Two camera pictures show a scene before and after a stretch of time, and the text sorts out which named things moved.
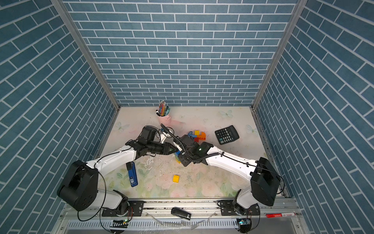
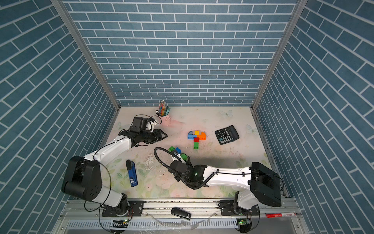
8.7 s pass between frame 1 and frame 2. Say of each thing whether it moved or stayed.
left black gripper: moved
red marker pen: stayed
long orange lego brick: stayed
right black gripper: moved
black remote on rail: stayed
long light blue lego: stayed
